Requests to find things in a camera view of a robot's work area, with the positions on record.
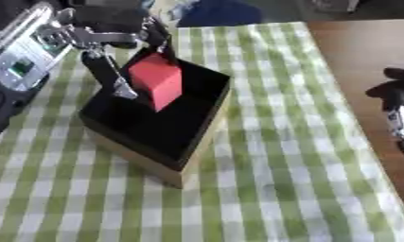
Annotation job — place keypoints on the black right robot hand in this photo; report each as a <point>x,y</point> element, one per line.
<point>395,89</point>

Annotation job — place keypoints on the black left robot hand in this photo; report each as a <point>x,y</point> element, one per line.
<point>114,19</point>

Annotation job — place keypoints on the red block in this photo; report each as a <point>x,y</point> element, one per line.
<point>158,78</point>

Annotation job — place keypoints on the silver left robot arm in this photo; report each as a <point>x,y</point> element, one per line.
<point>25,52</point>

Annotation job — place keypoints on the tan cardboard box black inside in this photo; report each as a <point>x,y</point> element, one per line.
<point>155,132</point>

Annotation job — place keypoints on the blue bag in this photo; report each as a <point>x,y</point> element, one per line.
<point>221,12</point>

